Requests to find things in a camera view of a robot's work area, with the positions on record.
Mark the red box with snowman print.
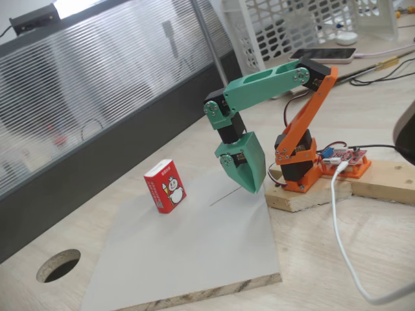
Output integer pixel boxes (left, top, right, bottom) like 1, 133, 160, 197
143, 159, 188, 214

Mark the wooden base block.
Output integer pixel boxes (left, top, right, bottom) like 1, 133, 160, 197
264, 161, 354, 213

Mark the red circuit board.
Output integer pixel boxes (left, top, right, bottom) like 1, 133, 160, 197
319, 147, 369, 167

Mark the grey board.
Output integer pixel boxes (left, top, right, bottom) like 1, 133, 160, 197
79, 167, 282, 311

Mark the large white perforated basket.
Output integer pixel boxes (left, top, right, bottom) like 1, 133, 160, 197
221, 0, 321, 86

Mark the smartphone in pink case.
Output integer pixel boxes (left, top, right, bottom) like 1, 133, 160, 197
288, 47, 358, 65

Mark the long wooden plank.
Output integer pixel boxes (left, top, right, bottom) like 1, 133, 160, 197
349, 157, 415, 206

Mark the white earbuds case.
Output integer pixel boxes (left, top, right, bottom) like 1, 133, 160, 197
335, 31, 359, 47

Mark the dark grey rounded object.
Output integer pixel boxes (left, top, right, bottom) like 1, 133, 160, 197
392, 99, 415, 157

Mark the ribbed glass desk partition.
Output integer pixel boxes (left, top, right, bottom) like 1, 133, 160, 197
0, 0, 248, 264

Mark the small white perforated basket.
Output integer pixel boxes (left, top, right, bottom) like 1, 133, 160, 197
316, 0, 400, 42

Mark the black device on partition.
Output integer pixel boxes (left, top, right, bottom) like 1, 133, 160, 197
8, 3, 63, 36

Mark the white usb cable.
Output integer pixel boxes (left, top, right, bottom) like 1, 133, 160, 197
329, 161, 415, 306

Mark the orange circuit board mount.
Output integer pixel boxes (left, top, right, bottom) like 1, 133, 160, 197
320, 154, 373, 180

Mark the black power cable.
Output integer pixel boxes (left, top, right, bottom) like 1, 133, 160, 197
347, 143, 415, 166

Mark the thin black cable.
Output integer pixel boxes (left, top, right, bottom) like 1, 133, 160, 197
348, 58, 415, 87

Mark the yellow handled screwdriver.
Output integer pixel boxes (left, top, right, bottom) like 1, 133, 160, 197
337, 55, 403, 80

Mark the pink charging cable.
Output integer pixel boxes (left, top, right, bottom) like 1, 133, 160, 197
354, 41, 415, 60

